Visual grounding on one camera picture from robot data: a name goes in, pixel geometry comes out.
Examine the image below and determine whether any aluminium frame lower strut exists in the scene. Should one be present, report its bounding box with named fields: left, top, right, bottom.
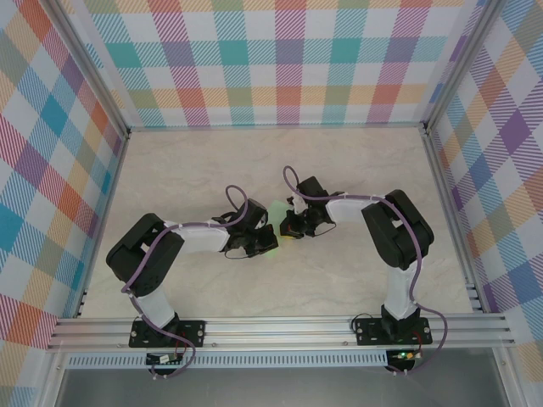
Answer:
left=37, top=350, right=65, bottom=407
left=493, top=347, right=523, bottom=407

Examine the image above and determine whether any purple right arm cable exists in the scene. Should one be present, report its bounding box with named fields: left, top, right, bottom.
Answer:
left=283, top=165, right=449, bottom=376

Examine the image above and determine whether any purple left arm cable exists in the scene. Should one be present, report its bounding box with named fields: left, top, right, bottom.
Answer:
left=121, top=184, right=251, bottom=380

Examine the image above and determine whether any small black circuit board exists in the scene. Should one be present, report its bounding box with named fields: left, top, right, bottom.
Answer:
left=145, top=352, right=184, bottom=366

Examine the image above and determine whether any aluminium frame side rail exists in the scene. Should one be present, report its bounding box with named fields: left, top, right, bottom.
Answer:
left=423, top=129, right=487, bottom=315

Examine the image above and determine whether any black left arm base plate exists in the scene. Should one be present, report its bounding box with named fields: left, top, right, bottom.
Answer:
left=129, top=320, right=207, bottom=349

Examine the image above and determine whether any long aluminium mounting rail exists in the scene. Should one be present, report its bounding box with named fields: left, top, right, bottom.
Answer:
left=46, top=312, right=518, bottom=354

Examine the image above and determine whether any light green paper sheet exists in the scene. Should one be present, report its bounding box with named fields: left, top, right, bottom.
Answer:
left=262, top=200, right=291, bottom=259

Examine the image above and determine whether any aluminium frame corner post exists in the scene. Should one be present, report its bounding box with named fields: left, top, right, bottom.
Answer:
left=40, top=0, right=132, bottom=141
left=423, top=0, right=501, bottom=131

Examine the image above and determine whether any aluminium frame cross bar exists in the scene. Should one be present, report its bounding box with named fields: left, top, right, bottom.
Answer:
left=126, top=121, right=428, bottom=132

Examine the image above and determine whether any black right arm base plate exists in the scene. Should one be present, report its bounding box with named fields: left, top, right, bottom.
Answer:
left=354, top=316, right=434, bottom=347

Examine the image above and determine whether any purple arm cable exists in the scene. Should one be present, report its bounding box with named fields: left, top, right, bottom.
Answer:
left=121, top=184, right=251, bottom=380
left=283, top=165, right=449, bottom=376

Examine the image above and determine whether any slotted grey cable duct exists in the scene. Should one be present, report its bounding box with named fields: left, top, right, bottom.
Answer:
left=67, top=350, right=389, bottom=369

